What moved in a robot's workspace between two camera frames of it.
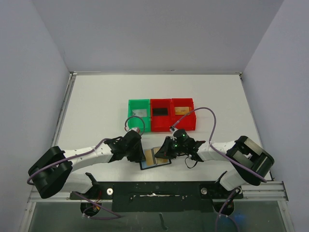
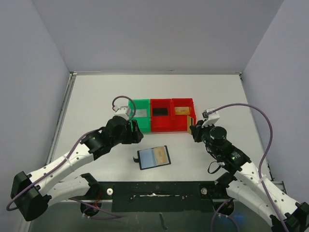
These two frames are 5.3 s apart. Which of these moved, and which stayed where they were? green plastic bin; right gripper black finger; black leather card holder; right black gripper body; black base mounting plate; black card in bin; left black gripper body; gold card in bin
Moved: right black gripper body; right gripper black finger; left black gripper body
Stayed: black base mounting plate; gold card in bin; green plastic bin; black card in bin; black leather card holder
